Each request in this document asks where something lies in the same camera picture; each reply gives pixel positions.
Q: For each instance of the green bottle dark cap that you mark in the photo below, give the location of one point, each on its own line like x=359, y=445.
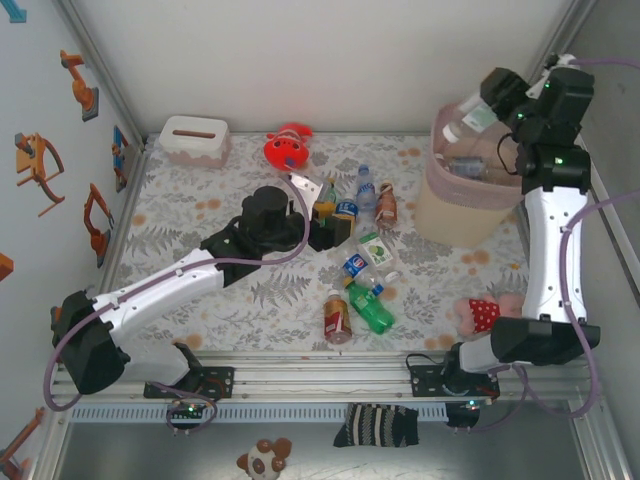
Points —
x=331, y=192

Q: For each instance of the blue label water bottle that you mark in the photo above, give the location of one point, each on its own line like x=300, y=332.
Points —
x=348, y=206

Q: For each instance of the clear bottle white cap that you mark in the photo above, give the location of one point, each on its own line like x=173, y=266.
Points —
x=477, y=117

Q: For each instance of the pepsi label clear bottle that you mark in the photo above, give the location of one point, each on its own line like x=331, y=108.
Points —
x=355, y=265

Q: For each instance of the lime label clear bottle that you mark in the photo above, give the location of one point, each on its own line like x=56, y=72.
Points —
x=376, y=250

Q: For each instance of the brown drink bottle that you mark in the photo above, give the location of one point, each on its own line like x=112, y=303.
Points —
x=386, y=205

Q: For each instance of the clear bottle red cap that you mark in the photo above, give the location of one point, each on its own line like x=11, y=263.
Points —
x=470, y=166

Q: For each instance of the green bottle yellow cap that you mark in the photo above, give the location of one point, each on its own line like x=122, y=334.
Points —
x=370, y=305

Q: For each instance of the red gold label bottle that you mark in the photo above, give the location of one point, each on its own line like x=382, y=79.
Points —
x=337, y=317

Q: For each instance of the beige bin with pink mesh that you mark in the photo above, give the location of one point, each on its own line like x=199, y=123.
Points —
x=450, y=220

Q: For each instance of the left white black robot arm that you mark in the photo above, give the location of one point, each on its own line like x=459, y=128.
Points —
x=150, y=295

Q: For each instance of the red plush toy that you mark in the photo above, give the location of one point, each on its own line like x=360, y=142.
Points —
x=287, y=147

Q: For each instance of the white tissue box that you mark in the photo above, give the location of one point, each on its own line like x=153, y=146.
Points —
x=195, y=142

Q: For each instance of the floral table cloth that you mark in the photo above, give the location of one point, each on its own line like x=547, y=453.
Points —
x=240, y=335

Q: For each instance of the pink plush toy dotted dress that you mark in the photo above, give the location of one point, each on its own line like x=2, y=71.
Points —
x=482, y=312

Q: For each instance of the black striped sock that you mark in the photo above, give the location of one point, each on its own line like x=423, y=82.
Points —
x=375, y=425

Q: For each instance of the small controller board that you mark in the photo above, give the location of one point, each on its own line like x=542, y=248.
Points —
x=187, y=409
x=462, y=412

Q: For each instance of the brown white plush dog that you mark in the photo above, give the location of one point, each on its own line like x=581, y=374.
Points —
x=262, y=460

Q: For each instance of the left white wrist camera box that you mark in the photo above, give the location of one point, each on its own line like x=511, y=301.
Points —
x=306, y=184

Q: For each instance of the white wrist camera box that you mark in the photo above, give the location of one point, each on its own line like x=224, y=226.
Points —
x=560, y=61
x=306, y=184

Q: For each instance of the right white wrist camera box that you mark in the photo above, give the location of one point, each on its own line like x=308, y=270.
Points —
x=560, y=61

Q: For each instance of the aluminium frame post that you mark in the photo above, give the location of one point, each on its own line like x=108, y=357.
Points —
x=567, y=30
x=102, y=65

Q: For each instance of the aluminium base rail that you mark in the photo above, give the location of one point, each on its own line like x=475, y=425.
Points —
x=320, y=380

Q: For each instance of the blue orange wall sticker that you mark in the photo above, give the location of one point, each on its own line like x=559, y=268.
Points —
x=120, y=150

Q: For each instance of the orange gripper wall sticker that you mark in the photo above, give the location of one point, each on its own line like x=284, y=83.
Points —
x=30, y=160

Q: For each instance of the orange block wall sticker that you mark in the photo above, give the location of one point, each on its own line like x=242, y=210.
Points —
x=5, y=267

